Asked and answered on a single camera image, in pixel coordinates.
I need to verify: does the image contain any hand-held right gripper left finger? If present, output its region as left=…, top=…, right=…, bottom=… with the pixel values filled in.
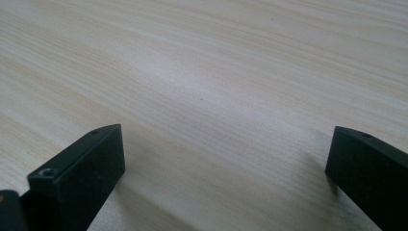
left=19, top=123, right=126, bottom=231

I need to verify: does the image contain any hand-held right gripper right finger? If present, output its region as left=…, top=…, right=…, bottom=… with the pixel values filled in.
left=324, top=125, right=408, bottom=231

